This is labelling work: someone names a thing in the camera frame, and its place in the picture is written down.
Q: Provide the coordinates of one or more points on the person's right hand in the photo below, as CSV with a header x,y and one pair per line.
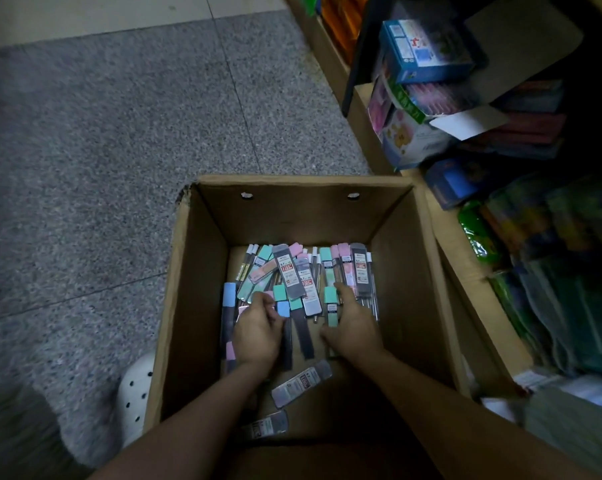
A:
x,y
358,332

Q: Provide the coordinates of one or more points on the person's left hand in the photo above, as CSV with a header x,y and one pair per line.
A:
x,y
257,334

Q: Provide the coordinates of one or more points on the person's right thumb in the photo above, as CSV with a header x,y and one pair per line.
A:
x,y
330,336

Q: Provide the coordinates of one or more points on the person's left fingers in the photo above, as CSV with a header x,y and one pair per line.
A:
x,y
267,304

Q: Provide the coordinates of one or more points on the teal capped lead packet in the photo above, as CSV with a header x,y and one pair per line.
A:
x,y
331,296

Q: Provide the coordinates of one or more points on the person's right forearm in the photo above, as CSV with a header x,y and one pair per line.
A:
x,y
446,419

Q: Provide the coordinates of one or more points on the person's left forearm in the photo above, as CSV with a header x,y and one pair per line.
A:
x,y
196,424

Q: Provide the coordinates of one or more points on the pile of pencil lead packets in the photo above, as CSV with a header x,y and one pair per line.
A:
x,y
291,274

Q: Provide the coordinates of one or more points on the grey lead refill packet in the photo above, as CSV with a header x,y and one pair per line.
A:
x,y
265,426
301,384

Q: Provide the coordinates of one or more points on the brown cardboard box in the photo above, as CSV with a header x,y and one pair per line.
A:
x,y
301,219

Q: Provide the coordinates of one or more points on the wooden shelf unit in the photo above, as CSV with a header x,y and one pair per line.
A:
x,y
456,274

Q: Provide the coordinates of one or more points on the white perforated clog shoe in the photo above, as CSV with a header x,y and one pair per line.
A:
x,y
135,394

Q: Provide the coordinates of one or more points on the green plastic packet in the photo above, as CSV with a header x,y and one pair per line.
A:
x,y
476,234

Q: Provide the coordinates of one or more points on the small blue box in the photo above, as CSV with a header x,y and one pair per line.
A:
x,y
453,182

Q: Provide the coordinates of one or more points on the white bear print box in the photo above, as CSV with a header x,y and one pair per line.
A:
x,y
406,139

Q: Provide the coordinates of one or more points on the pink toy box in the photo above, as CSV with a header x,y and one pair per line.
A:
x,y
381,102

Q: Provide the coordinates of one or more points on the pile of plastic wrapped goods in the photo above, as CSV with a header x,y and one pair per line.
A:
x,y
566,274

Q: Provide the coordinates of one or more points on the person's left leg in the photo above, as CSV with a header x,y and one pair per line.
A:
x,y
15,439

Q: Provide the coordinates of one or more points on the stack of pink notebooks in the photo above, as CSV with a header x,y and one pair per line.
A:
x,y
531,124

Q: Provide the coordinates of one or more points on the stack of orange packets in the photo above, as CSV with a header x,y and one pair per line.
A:
x,y
343,19

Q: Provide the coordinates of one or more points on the blue toy box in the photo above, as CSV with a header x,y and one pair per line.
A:
x,y
421,49

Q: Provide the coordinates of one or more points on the open cardboard carton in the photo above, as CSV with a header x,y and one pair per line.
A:
x,y
521,39

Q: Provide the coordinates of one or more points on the black shelf post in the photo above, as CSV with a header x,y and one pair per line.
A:
x,y
360,49

